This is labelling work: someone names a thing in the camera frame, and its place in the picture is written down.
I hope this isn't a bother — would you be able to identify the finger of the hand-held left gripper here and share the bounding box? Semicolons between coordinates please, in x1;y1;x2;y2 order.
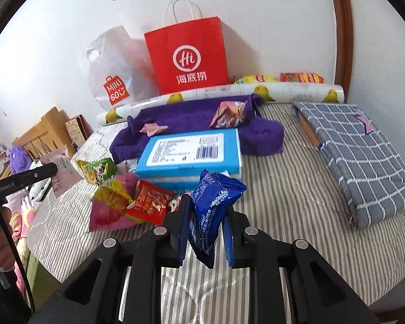
27;163;59;185

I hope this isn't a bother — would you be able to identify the purple fabric basket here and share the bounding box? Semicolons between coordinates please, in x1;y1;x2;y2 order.
110;94;285;163

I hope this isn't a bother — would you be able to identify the orange snack packet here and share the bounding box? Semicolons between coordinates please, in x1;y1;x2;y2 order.
279;72;325;84

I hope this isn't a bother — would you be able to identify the red paper bag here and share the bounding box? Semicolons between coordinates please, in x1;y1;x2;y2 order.
143;0;230;95

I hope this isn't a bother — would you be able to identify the pink yellow snack packet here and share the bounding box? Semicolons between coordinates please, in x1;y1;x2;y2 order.
89;173;146;233

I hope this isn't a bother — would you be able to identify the brown patterned box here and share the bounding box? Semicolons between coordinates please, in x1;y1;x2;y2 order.
65;115;93;149

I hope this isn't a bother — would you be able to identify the wooden furniture frame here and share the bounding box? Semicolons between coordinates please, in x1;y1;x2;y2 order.
12;106;78;163

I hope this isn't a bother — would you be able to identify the black cable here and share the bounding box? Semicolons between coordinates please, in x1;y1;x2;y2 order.
0;194;32;313

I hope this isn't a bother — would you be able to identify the small pink packet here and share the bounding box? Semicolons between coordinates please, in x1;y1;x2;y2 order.
139;123;169;134

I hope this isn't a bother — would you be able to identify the grey checked folded cloth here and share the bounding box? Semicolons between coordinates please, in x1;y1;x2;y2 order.
292;101;405;230

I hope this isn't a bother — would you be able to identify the green snack packet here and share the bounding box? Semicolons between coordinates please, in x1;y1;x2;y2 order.
76;158;117;186

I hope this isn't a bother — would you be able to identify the striped grey quilt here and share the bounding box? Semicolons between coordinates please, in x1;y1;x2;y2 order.
27;103;405;324

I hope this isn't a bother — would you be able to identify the pink cloth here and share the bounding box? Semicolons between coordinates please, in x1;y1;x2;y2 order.
7;196;31;240

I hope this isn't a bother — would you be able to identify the white plastic shopping bag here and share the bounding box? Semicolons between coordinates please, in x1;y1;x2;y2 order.
85;27;161;112

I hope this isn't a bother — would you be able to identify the purple plush toy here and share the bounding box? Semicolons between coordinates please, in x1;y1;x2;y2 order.
8;145;32;173

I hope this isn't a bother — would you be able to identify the blue and white tissue box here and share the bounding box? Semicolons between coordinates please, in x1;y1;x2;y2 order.
135;128;242;193

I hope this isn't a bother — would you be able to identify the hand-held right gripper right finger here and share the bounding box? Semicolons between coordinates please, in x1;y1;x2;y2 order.
223;206;358;324

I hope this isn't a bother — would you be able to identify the pale pink flat packet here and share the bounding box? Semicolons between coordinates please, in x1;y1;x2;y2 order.
40;147;83;196

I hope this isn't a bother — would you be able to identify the yellow red snack packet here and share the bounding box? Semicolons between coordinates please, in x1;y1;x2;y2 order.
234;74;279;85

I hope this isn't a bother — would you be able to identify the blue snack packet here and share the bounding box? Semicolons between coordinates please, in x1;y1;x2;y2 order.
188;168;247;270

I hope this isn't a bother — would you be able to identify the black white plush toy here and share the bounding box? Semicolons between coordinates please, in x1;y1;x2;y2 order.
25;160;53;203

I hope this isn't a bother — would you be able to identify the pink purple snack packet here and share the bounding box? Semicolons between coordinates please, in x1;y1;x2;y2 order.
211;100;248;129

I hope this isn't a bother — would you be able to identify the brown flat board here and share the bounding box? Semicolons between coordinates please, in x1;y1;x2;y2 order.
297;111;321;151

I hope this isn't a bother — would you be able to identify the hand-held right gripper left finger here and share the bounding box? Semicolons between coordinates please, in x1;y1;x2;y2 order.
59;194;193;324

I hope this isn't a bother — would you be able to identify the brown wooden door frame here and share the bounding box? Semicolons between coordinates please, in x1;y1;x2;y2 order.
327;0;355;98

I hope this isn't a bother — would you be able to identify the lemon print paper roll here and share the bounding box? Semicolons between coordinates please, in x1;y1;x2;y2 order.
95;84;344;127

